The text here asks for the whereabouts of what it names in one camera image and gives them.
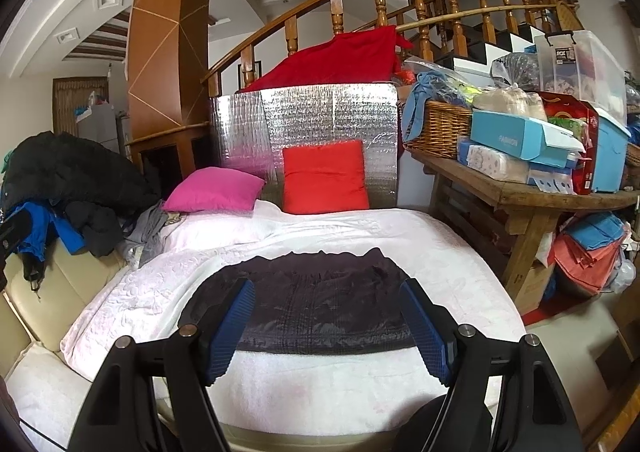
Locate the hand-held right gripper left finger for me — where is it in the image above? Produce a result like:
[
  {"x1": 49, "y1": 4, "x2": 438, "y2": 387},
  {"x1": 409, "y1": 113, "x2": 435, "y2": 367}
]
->
[{"x1": 67, "y1": 277, "x2": 257, "y2": 452}]

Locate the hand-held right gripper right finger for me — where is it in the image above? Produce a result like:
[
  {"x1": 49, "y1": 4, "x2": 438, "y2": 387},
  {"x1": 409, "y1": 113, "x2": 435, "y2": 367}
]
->
[{"x1": 395, "y1": 277, "x2": 586, "y2": 452}]

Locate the black quilted jacket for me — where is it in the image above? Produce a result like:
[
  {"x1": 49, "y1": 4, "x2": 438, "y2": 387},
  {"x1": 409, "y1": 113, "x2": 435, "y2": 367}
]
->
[{"x1": 192, "y1": 248, "x2": 421, "y2": 355}]

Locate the blue jacket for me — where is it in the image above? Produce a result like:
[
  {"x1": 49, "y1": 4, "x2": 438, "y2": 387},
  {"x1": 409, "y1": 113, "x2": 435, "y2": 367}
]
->
[{"x1": 10, "y1": 202, "x2": 88, "y2": 263}]

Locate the cream sofa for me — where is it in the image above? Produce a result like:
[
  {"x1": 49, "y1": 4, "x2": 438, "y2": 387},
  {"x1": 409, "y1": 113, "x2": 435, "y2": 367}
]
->
[{"x1": 0, "y1": 237, "x2": 131, "y2": 452}]

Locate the pile of black coats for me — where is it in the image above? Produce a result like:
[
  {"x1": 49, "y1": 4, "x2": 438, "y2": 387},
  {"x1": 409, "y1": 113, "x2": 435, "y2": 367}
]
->
[{"x1": 2, "y1": 131, "x2": 161, "y2": 258}]

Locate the grey garment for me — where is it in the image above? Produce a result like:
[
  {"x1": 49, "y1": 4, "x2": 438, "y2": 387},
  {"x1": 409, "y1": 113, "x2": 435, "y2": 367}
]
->
[{"x1": 120, "y1": 204, "x2": 186, "y2": 268}]

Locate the grey refrigerator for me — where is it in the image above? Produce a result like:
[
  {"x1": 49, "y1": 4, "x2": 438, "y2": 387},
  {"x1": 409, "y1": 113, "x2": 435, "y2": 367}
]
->
[{"x1": 77, "y1": 104, "x2": 128, "y2": 155}]

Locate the wooden door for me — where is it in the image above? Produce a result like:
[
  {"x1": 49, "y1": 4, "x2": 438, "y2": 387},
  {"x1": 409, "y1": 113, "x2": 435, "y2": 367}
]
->
[{"x1": 52, "y1": 77, "x2": 108, "y2": 138}]

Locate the white quilted blanket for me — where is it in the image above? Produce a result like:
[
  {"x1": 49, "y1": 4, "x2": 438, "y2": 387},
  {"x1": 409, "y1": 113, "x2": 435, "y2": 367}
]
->
[{"x1": 60, "y1": 202, "x2": 528, "y2": 438}]

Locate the pink pillow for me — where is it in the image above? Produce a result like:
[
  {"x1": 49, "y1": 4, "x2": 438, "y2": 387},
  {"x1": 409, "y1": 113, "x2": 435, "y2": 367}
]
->
[{"x1": 161, "y1": 167, "x2": 266, "y2": 213}]

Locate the wooden table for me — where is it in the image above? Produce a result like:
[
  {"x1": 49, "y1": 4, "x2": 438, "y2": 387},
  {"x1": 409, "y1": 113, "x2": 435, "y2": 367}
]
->
[{"x1": 405, "y1": 147, "x2": 640, "y2": 315}]

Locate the coral folded cloth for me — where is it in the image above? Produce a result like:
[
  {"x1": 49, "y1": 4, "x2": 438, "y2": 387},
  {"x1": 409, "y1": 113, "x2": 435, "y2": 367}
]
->
[{"x1": 552, "y1": 232, "x2": 626, "y2": 298}]

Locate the white tissue pack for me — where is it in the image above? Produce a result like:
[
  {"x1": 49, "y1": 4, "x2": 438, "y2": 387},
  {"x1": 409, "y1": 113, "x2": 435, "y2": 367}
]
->
[{"x1": 457, "y1": 142, "x2": 531, "y2": 183}]

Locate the red pillow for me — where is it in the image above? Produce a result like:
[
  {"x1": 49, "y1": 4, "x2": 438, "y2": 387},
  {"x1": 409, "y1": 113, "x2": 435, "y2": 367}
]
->
[{"x1": 281, "y1": 140, "x2": 371, "y2": 214}]

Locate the blue folded cloth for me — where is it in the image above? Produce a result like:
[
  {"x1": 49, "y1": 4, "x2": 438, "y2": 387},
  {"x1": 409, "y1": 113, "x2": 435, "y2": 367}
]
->
[{"x1": 565, "y1": 212, "x2": 626, "y2": 250}]

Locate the wicker basket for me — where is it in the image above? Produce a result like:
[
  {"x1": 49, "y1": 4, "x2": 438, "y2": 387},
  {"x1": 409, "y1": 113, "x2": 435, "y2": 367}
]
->
[{"x1": 397, "y1": 99, "x2": 473, "y2": 160}]

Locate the blue cardboard box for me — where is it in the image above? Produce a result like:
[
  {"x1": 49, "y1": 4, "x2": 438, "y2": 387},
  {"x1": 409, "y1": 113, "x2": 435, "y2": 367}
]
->
[{"x1": 470, "y1": 109, "x2": 586, "y2": 163}]

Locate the silver foil insulation panel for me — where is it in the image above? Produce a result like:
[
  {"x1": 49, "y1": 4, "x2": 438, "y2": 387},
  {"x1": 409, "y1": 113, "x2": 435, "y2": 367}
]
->
[{"x1": 210, "y1": 81, "x2": 401, "y2": 208}]

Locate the plastic bag of beige items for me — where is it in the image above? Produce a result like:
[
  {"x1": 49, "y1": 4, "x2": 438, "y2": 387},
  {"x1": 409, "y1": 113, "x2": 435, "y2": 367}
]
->
[{"x1": 472, "y1": 84, "x2": 548, "y2": 123}]

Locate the wooden column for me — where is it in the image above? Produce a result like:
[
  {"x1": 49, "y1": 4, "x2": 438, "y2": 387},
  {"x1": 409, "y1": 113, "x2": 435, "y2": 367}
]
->
[{"x1": 125, "y1": 0, "x2": 218, "y2": 173}]

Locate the light blue storage bin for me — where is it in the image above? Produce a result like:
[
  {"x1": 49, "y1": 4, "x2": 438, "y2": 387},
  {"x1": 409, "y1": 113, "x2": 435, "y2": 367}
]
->
[{"x1": 592, "y1": 107, "x2": 632, "y2": 194}]

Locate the red gift box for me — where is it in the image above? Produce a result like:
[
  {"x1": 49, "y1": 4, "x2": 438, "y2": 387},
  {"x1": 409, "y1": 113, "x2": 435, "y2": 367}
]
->
[{"x1": 540, "y1": 92, "x2": 601, "y2": 195}]

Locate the dark dotted plastic bag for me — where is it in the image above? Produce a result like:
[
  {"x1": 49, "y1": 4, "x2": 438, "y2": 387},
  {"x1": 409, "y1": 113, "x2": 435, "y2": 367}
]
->
[{"x1": 491, "y1": 51, "x2": 541, "y2": 88}]

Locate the red cloth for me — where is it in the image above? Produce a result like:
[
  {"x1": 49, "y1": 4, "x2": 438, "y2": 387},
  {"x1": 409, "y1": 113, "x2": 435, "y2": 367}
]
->
[{"x1": 240, "y1": 24, "x2": 416, "y2": 93}]

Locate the clear plastic storage box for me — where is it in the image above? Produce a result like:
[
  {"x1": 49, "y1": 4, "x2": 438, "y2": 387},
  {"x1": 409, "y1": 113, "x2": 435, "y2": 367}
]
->
[{"x1": 534, "y1": 30, "x2": 626, "y2": 103}]

